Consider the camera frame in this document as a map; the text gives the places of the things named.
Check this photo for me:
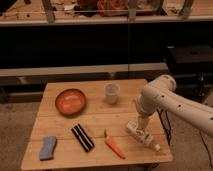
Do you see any orange pepper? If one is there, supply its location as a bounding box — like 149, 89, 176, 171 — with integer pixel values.
104, 130, 126, 159

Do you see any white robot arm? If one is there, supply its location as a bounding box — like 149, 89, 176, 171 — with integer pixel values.
135, 75, 213, 137

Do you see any orange ceramic bowl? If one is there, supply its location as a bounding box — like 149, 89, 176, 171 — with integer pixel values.
55, 88, 87, 116

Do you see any clear plastic cup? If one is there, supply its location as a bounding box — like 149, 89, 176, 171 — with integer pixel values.
105, 83, 120, 105

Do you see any black striped eraser block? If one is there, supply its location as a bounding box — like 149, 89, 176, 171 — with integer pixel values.
71, 124, 95, 152

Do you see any wooden table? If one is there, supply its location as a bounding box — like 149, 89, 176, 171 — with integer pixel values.
21, 79, 173, 171

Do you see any black box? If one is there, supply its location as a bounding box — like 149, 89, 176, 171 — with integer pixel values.
166, 45, 213, 74

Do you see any blue sponge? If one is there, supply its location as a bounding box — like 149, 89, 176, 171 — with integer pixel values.
39, 136, 57, 161

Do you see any black cable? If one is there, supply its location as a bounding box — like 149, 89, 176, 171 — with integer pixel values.
157, 108, 173, 146

